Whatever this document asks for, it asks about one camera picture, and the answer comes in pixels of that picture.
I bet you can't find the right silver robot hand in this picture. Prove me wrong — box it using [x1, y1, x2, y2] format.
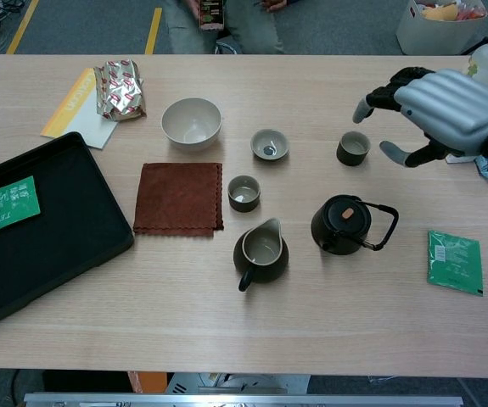
[352, 66, 488, 169]

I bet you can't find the black teapot with hoop handle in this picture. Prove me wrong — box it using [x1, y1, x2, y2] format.
[310, 194, 400, 256]

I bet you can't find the robot base chassis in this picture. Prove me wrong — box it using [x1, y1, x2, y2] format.
[165, 371, 311, 395]

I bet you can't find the small white green box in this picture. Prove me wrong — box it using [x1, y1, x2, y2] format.
[445, 152, 479, 165]

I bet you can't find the beige storage bin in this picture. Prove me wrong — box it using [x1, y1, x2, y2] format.
[395, 0, 488, 56]

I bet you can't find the yellow plush toy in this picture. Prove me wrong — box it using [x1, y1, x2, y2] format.
[420, 3, 459, 22]

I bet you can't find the small dark teacup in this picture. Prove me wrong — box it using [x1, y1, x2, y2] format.
[227, 175, 262, 214]
[335, 131, 372, 167]

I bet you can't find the green tea packet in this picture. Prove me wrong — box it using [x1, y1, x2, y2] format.
[426, 229, 485, 297]
[0, 175, 42, 237]

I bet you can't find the wide grey tea cup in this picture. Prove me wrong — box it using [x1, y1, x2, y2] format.
[250, 128, 290, 162]

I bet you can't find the seated person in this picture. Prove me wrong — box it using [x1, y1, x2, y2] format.
[160, 0, 300, 55]

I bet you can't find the smartphone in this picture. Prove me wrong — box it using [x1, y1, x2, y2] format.
[199, 0, 227, 31]

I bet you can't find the large beige bowl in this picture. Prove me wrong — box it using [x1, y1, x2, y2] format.
[160, 98, 222, 151]

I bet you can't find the brown suede cloth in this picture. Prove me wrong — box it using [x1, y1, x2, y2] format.
[132, 162, 225, 238]

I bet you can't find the silver red foil bag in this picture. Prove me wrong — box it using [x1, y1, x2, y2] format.
[93, 59, 148, 122]

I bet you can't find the yellow white Lexicon booklet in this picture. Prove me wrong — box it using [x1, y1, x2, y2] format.
[39, 67, 120, 151]

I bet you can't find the orange box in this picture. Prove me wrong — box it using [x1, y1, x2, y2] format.
[126, 371, 169, 395]

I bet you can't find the black rectangular tray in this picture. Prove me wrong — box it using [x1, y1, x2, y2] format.
[0, 131, 136, 328]

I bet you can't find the dark pitcher with handle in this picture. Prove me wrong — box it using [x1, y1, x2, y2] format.
[233, 217, 289, 293]

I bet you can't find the aluminium rail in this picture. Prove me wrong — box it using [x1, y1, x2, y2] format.
[23, 392, 464, 407]

